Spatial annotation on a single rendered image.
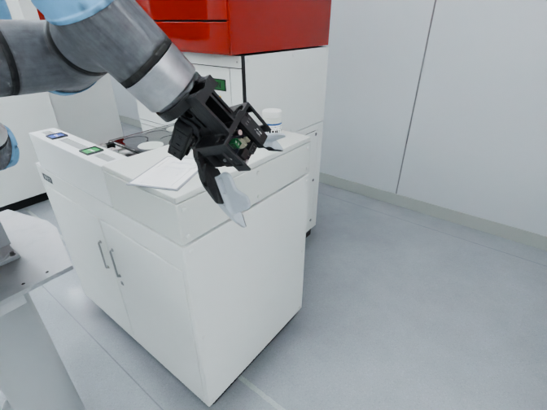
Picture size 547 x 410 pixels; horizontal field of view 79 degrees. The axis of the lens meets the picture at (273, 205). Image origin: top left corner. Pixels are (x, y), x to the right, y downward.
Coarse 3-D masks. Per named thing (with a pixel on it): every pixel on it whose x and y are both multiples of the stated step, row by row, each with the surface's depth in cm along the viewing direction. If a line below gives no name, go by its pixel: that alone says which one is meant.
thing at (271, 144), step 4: (268, 136) 50; (272, 136) 50; (276, 136) 50; (280, 136) 50; (284, 136) 50; (268, 140) 52; (272, 140) 52; (276, 140) 53; (264, 144) 53; (268, 144) 53; (272, 144) 54; (276, 144) 55; (268, 148) 54; (272, 148) 54; (276, 148) 55; (280, 148) 55
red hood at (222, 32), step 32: (160, 0) 137; (192, 0) 126; (224, 0) 118; (256, 0) 127; (288, 0) 141; (320, 0) 159; (192, 32) 133; (224, 32) 123; (256, 32) 132; (288, 32) 148; (320, 32) 167
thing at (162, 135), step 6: (168, 126) 157; (150, 132) 149; (156, 132) 149; (162, 132) 149; (168, 132) 149; (126, 138) 141; (132, 138) 141; (138, 138) 141; (144, 138) 141; (150, 138) 141; (156, 138) 141; (162, 138) 141; (168, 138) 141; (126, 144) 134; (132, 144) 134; (138, 144) 134; (144, 150) 128
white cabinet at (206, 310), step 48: (48, 192) 142; (288, 192) 122; (96, 240) 127; (144, 240) 100; (192, 240) 91; (240, 240) 107; (288, 240) 133; (96, 288) 154; (144, 288) 116; (192, 288) 95; (240, 288) 115; (288, 288) 147; (144, 336) 137; (192, 336) 106; (240, 336) 126; (192, 384) 124
